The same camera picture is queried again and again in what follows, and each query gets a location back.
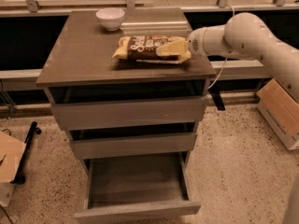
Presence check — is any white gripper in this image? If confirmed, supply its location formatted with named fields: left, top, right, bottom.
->
left=156, top=25, right=228, bottom=57

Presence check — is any brown yellow chip bag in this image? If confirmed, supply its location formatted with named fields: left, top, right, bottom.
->
left=112, top=35, right=191, bottom=64

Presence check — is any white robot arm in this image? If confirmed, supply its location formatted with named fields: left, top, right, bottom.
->
left=159, top=13, right=299, bottom=224

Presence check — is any grey top drawer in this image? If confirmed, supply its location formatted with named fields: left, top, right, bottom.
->
left=51, top=97, right=206, bottom=131

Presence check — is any grey drawer cabinet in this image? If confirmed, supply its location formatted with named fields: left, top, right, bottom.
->
left=36, top=7, right=217, bottom=173

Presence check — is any grey middle drawer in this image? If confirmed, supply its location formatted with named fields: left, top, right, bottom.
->
left=70, top=133, right=197, bottom=160

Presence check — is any grey open bottom drawer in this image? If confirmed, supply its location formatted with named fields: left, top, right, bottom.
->
left=75, top=152, right=201, bottom=224

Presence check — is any white ceramic bowl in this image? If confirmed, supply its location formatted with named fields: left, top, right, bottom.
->
left=95, top=7, right=125, bottom=31

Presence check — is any cardboard box right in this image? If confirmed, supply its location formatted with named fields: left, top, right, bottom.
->
left=257, top=79, right=299, bottom=150

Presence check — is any cardboard sheet left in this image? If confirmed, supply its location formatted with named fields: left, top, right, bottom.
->
left=0, top=132, right=26, bottom=183

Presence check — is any black stand leg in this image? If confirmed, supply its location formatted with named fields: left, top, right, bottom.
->
left=11, top=121, right=42, bottom=185

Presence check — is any black bracket behind cabinet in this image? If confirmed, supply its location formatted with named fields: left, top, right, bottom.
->
left=208, top=86, right=225, bottom=111

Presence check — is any white cable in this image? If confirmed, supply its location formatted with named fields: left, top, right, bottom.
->
left=207, top=3, right=235, bottom=91

